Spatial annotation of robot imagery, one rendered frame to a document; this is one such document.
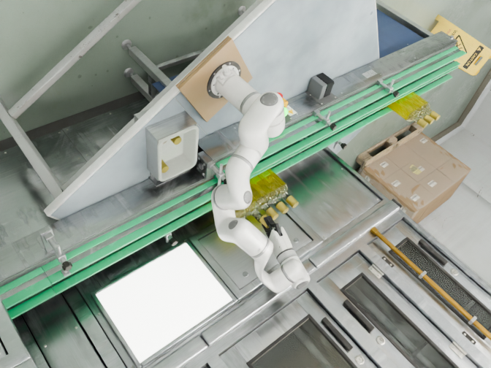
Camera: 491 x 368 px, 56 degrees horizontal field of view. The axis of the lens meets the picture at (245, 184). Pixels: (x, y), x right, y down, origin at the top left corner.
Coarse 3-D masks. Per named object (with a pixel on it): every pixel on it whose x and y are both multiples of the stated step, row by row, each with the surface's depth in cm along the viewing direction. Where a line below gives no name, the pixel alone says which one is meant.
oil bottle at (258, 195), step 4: (252, 184) 194; (252, 188) 192; (256, 188) 192; (252, 192) 191; (256, 192) 191; (260, 192) 191; (252, 196) 190; (256, 196) 190; (260, 196) 190; (264, 196) 190; (256, 200) 189; (260, 200) 189; (264, 200) 189; (260, 204) 189; (260, 208) 190
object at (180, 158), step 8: (192, 128) 167; (168, 136) 162; (176, 136) 164; (184, 136) 178; (192, 136) 174; (160, 144) 161; (168, 144) 176; (184, 144) 181; (192, 144) 177; (160, 152) 164; (168, 152) 179; (176, 152) 182; (184, 152) 184; (192, 152) 180; (160, 160) 167; (168, 160) 182; (176, 160) 183; (184, 160) 184; (192, 160) 183; (160, 168) 170; (176, 168) 181; (184, 168) 182; (160, 176) 174; (168, 176) 178
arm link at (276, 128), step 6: (246, 96) 160; (252, 96) 160; (246, 102) 159; (252, 102) 159; (240, 108) 162; (246, 108) 160; (282, 114) 152; (276, 120) 152; (282, 120) 155; (270, 126) 154; (276, 126) 154; (282, 126) 157; (270, 132) 157; (276, 132) 157
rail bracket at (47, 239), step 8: (40, 232) 150; (48, 232) 151; (40, 240) 159; (48, 240) 150; (48, 248) 156; (56, 248) 143; (56, 256) 146; (64, 256) 146; (64, 264) 144; (64, 272) 154
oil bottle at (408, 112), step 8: (392, 104) 246; (400, 104) 243; (408, 104) 244; (400, 112) 245; (408, 112) 241; (416, 112) 241; (408, 120) 243; (416, 120) 241; (424, 120) 239; (424, 128) 240
